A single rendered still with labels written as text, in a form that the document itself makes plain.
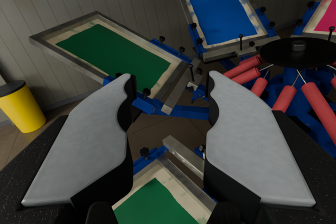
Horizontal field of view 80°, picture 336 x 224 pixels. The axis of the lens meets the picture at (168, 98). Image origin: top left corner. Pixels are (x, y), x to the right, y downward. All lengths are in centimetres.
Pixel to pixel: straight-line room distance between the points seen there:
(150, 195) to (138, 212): 8
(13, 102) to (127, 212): 290
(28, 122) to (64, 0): 191
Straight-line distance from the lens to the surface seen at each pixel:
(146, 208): 92
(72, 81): 398
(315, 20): 192
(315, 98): 94
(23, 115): 368
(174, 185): 94
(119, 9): 376
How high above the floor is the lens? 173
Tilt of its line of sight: 32 degrees down
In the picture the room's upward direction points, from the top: 13 degrees counter-clockwise
